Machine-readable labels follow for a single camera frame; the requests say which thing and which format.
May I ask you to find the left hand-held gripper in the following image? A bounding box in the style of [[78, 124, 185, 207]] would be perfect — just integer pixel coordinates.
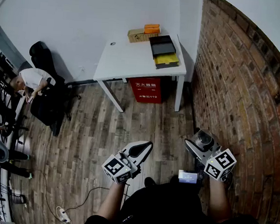
[[99, 137, 154, 188]]

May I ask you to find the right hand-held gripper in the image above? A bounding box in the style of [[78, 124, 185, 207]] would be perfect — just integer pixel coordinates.
[[181, 134, 239, 183]]

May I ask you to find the clear drinking glass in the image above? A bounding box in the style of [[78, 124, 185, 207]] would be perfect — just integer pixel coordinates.
[[190, 127, 215, 152]]

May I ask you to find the black tray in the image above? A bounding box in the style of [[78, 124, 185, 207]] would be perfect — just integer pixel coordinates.
[[147, 34, 178, 59]]

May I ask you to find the person's left forearm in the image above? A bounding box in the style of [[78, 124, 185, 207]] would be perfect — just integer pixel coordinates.
[[95, 178, 128, 223]]

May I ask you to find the person's right forearm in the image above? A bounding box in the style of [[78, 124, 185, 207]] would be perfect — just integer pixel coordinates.
[[204, 176, 235, 224]]

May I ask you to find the small screen device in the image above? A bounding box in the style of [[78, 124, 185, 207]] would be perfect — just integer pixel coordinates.
[[177, 169, 199, 185]]

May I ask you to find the red fire equipment box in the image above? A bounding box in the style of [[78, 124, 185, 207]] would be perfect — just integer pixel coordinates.
[[126, 75, 164, 105]]

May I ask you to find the person's black shirt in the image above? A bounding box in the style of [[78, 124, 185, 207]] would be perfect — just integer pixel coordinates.
[[78, 171, 270, 224]]

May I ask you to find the white table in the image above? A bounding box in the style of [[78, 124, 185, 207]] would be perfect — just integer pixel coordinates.
[[90, 26, 191, 118]]

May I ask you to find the yellow tray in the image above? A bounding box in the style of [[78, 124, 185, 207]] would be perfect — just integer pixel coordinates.
[[152, 51, 181, 71]]

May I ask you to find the white power strip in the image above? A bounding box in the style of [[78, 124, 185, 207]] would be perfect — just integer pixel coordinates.
[[54, 206, 73, 224]]

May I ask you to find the black office chair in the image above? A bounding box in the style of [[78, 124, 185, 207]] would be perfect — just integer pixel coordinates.
[[22, 40, 86, 138]]

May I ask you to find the woven wicker basket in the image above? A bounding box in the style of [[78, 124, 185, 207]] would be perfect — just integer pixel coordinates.
[[126, 27, 160, 46]]

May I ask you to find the orange box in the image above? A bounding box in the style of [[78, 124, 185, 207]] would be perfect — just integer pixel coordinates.
[[143, 23, 161, 36]]

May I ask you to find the black metal rack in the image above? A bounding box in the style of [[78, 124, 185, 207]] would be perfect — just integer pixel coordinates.
[[0, 71, 34, 148]]

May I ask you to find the black floor cable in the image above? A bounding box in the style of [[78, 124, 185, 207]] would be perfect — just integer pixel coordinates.
[[28, 168, 132, 222]]

